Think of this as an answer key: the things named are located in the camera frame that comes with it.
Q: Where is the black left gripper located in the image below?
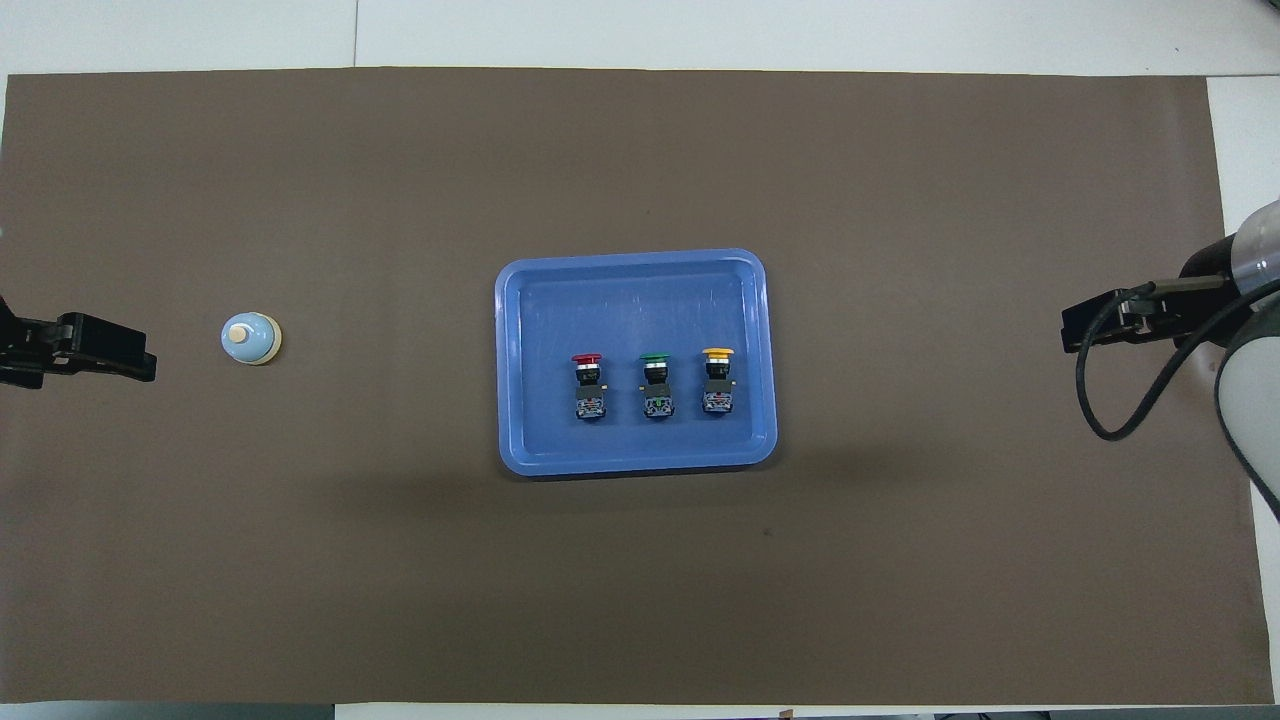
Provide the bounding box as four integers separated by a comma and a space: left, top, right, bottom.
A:
0, 297, 158, 391

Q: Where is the light blue call bell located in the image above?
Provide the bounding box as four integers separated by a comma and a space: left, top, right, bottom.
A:
220, 312, 283, 367

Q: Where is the red push button switch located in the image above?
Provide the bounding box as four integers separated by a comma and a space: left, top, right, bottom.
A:
570, 353, 608, 424

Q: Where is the blue plastic tray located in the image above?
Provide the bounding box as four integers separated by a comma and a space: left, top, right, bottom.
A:
494, 247, 779, 478

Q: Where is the yellow push button switch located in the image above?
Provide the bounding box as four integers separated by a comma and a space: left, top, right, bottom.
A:
700, 347, 739, 417

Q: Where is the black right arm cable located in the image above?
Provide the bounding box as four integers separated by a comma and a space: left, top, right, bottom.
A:
1075, 284, 1263, 442

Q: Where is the brown table mat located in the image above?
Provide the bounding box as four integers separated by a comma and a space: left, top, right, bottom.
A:
0, 67, 1263, 706

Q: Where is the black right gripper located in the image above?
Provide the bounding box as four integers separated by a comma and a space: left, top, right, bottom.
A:
1060, 235, 1246, 354

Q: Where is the green push button switch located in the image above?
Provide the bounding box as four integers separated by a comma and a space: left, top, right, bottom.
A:
638, 351, 677, 421

